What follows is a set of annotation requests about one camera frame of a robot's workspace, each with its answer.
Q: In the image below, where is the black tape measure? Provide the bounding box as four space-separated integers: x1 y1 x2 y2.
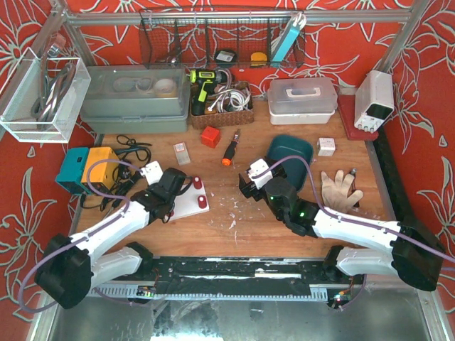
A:
214 49 237 68

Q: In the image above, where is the teal white book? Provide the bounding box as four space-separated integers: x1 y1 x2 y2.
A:
270 12 307 67

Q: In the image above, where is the white translucent storage box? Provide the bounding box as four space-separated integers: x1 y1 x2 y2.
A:
267 77 338 125

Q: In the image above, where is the large red spring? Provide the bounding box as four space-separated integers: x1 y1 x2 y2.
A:
198 195 208 210

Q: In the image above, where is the yellow tape measure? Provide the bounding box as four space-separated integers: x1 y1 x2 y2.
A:
250 52 268 68

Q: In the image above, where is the black cable bundle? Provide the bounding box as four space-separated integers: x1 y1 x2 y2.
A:
80 134 154 214

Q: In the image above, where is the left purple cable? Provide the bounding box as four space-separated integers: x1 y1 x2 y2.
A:
17 159 146 313

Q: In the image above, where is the white cube power adapter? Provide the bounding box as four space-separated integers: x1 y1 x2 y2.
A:
316 137 336 157

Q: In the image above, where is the wicker basket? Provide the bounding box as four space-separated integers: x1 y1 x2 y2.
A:
188 99 255 129

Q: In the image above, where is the purple cable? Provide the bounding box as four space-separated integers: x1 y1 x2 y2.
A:
17 159 146 313
250 155 455 313

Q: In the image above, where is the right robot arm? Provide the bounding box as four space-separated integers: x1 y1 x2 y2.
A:
238 175 444 291

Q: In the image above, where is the white bench power supply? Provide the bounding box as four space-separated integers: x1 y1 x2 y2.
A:
353 70 394 133

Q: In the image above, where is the black wire hanging basket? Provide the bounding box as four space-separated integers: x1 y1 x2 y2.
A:
138 7 307 70

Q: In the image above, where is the white coiled cable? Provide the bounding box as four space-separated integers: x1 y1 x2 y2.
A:
209 88 252 114

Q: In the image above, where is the white work glove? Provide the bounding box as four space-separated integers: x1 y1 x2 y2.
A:
321 170 363 213

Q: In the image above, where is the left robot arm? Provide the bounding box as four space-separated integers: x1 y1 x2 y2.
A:
34 168 189 309

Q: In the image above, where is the orange black screwdriver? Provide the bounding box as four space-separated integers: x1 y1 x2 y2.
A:
222 129 241 166

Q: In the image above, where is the yellow teal device box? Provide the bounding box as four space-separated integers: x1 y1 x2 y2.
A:
55 147 119 195

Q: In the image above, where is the white peg base plate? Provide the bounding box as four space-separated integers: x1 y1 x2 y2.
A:
169 180 210 221

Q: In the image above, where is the green black cordless drill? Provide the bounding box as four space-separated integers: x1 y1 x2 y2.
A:
189 69 228 116

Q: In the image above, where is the teal plastic tray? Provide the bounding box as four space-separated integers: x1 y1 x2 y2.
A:
264 134 314 191

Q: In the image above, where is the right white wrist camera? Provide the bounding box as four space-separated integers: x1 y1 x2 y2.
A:
247 158 275 190

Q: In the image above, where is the red cube block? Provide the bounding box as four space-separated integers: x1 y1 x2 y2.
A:
200 126 221 148

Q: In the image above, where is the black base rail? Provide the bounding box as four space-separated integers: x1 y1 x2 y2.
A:
118 256 363 296

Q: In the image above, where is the grey plastic storage box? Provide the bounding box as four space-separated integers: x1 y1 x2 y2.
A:
80 65 191 134

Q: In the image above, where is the clear acrylic bin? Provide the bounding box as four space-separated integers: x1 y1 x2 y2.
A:
1 48 91 144

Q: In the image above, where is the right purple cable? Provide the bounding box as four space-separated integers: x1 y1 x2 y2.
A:
250 155 455 313

